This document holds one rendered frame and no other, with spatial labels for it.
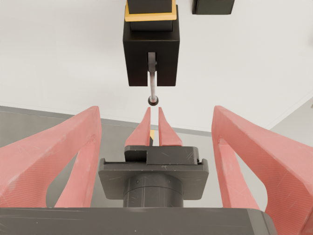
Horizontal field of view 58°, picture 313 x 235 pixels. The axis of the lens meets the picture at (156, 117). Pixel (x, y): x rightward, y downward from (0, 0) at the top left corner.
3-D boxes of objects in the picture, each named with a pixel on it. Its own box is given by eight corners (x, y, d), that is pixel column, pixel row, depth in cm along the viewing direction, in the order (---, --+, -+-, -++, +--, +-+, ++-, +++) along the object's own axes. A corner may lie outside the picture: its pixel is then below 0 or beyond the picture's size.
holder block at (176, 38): (130, 53, 27) (128, 86, 25) (125, 3, 22) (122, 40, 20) (174, 53, 27) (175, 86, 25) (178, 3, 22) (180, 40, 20)
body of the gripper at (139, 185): (99, 152, 27) (86, 233, 22) (207, 153, 27) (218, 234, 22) (108, 183, 32) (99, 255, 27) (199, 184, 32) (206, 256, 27)
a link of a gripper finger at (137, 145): (129, 90, 32) (122, 163, 26) (193, 90, 32) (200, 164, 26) (132, 127, 37) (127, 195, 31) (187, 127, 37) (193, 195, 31)
